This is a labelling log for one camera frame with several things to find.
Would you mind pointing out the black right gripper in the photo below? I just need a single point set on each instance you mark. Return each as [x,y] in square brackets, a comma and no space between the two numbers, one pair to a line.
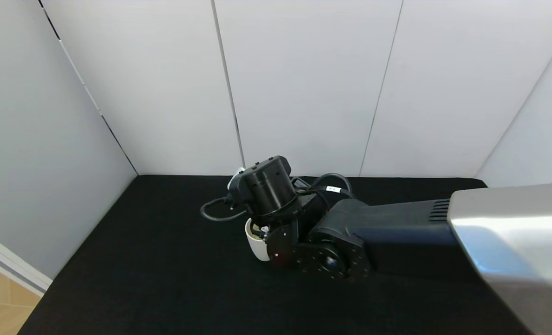
[269,186]

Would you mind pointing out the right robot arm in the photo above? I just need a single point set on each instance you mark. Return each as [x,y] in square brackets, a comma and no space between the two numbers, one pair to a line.
[397,237]

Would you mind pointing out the cream plastic cup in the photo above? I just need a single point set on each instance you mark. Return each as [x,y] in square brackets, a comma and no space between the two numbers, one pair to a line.
[256,249]

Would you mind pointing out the black table cloth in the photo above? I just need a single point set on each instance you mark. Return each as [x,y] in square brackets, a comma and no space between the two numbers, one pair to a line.
[141,260]

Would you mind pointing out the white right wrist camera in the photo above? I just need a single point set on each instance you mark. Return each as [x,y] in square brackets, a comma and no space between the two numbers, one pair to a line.
[235,179]

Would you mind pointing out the white panel frame rail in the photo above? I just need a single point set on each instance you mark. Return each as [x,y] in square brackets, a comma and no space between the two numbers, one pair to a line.
[10,271]

